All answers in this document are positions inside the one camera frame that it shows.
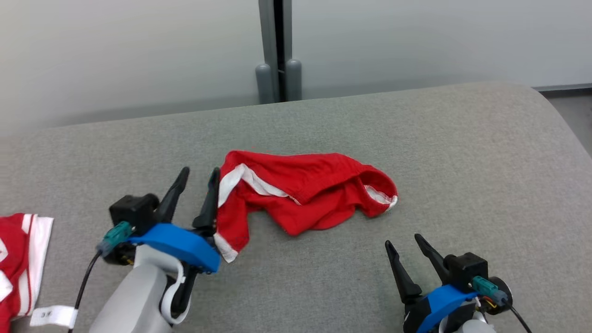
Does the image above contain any teal cable plug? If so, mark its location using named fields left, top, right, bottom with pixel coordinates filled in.
left=96, top=221, right=135, bottom=257
left=472, top=276, right=508, bottom=306

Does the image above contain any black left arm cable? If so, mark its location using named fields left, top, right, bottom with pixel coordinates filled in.
left=68, top=250, right=103, bottom=333

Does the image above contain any teal right cable plug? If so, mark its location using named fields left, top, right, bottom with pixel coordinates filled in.
left=472, top=276, right=508, bottom=306

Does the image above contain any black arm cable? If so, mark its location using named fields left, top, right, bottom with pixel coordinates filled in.
left=68, top=250, right=103, bottom=333
left=504, top=301, right=532, bottom=333

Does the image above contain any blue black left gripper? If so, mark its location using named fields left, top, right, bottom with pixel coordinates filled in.
left=103, top=166, right=222, bottom=313

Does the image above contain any red shorts white stripe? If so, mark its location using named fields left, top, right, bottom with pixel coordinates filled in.
left=214, top=150, right=399, bottom=264

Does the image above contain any teal left cable plug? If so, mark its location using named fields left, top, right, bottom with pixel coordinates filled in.
left=96, top=221, right=135, bottom=257

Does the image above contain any white left cable label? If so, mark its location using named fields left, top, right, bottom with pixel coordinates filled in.
left=30, top=305, right=79, bottom=328

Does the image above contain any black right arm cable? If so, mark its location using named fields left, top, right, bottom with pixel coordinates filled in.
left=504, top=301, right=532, bottom=333

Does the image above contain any red Bulls 23 jersey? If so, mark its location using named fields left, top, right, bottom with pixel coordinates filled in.
left=0, top=213, right=54, bottom=333

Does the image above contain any grey partition post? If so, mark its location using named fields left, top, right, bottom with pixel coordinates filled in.
left=255, top=0, right=303, bottom=104

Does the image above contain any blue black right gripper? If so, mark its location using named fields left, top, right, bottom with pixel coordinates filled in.
left=385, top=234, right=513, bottom=333

